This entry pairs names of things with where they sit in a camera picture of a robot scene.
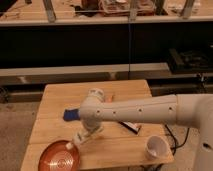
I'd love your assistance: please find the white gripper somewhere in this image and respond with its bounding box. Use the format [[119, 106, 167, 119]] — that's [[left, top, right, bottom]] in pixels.
[[73, 127, 103, 146]]

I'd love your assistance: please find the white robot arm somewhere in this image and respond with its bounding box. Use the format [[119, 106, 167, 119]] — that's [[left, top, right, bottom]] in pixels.
[[75, 88, 213, 171]]

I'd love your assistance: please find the orange ceramic bowl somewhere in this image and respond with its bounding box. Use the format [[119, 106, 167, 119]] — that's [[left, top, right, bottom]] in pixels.
[[38, 140, 80, 171]]

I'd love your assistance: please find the blue cloth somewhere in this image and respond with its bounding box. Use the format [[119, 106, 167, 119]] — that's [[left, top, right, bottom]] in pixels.
[[63, 109, 80, 121]]

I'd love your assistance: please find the wooden table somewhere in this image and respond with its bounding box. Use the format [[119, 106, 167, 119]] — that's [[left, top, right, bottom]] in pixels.
[[21, 80, 165, 171]]

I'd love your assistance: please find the black snack packet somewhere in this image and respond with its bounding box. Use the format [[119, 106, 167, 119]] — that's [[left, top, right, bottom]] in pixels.
[[121, 122, 141, 134]]

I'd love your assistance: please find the white paper cup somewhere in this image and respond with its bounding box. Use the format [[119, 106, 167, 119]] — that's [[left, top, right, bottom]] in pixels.
[[145, 135, 169, 160]]

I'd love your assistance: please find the long wooden shelf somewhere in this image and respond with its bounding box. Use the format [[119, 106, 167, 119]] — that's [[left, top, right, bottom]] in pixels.
[[0, 62, 213, 87]]

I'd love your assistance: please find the black box on right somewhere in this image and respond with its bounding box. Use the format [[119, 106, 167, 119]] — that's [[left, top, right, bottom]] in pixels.
[[167, 49, 213, 74]]

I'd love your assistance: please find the black cable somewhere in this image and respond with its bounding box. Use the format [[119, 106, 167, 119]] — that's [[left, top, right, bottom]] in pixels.
[[164, 124, 191, 156]]

